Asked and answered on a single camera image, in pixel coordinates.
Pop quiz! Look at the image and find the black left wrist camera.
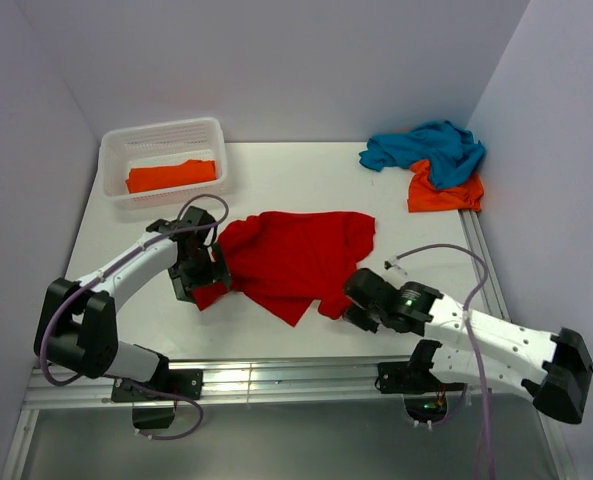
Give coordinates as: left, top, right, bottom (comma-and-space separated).
176, 206, 218, 242

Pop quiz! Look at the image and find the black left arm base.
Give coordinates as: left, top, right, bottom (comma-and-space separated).
110, 369, 204, 437

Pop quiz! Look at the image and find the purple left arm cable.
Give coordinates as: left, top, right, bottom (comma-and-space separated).
38, 193, 230, 441

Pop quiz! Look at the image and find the rolled orange t shirt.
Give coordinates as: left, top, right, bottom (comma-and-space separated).
125, 159, 217, 194

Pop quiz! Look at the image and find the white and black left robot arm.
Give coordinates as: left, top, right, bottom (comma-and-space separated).
35, 213, 231, 399

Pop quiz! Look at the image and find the red t shirt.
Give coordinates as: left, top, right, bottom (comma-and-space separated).
194, 211, 376, 326

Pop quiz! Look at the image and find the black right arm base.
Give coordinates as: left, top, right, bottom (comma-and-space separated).
374, 361, 467, 425

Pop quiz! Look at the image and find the blue t shirt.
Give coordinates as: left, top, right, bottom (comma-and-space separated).
359, 121, 486, 190

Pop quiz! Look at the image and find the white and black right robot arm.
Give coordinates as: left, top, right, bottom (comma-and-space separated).
344, 269, 593, 425

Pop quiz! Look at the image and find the white plastic basket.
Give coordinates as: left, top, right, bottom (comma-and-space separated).
98, 117, 230, 210

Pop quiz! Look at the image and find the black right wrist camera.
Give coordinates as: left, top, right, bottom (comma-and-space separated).
343, 268, 396, 310

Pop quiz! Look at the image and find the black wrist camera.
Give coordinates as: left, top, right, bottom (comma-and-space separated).
343, 268, 396, 310
176, 206, 218, 242

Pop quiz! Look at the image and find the aluminium rail frame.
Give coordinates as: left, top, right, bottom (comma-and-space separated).
1, 212, 579, 479

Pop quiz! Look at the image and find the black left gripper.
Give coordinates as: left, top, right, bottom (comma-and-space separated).
169, 242, 231, 304

